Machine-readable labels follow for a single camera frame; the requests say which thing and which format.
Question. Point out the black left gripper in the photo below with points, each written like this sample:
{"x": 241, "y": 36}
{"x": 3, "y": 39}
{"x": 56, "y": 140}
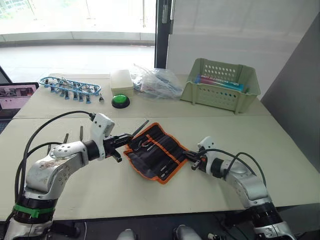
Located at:
{"x": 110, "y": 146}

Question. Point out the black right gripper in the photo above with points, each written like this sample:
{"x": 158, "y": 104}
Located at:
{"x": 202, "y": 162}

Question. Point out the black orange-trimmed tool roll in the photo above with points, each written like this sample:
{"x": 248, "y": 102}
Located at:
{"x": 172, "y": 147}

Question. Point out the dark steel tweezers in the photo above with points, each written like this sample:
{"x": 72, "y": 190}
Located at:
{"x": 66, "y": 138}
{"x": 140, "y": 128}
{"x": 81, "y": 133}

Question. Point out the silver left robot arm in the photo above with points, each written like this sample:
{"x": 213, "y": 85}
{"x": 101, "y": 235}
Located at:
{"x": 50, "y": 170}

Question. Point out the slim metal precision tool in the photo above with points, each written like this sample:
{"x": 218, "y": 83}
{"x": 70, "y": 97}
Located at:
{"x": 163, "y": 172}
{"x": 168, "y": 167}

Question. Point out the green push button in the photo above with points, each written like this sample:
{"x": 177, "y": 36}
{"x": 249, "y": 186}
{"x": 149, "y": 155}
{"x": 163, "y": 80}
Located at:
{"x": 120, "y": 98}

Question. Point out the small dark metal clip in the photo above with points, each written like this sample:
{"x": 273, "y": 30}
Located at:
{"x": 101, "y": 99}

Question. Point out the pale green perforated basket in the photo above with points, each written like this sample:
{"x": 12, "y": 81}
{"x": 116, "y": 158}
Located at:
{"x": 212, "y": 100}

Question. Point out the cream plastic box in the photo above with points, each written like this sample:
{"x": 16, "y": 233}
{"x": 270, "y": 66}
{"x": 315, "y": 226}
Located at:
{"x": 121, "y": 80}

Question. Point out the dark rounded knob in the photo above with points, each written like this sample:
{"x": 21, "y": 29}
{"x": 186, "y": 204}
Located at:
{"x": 127, "y": 235}
{"x": 185, "y": 232}

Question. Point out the clear plastic bag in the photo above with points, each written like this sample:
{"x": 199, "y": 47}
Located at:
{"x": 160, "y": 85}

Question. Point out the blue clip hanger rack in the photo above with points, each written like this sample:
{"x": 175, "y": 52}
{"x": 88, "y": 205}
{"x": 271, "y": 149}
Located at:
{"x": 50, "y": 82}

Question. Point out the dark slanted panel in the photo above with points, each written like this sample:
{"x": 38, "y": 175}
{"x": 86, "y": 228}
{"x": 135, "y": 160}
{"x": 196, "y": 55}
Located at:
{"x": 4, "y": 73}

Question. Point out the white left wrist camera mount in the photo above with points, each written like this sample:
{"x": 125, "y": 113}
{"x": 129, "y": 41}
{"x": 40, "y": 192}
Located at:
{"x": 100, "y": 125}

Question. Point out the black door frame post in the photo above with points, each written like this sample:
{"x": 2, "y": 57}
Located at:
{"x": 162, "y": 50}

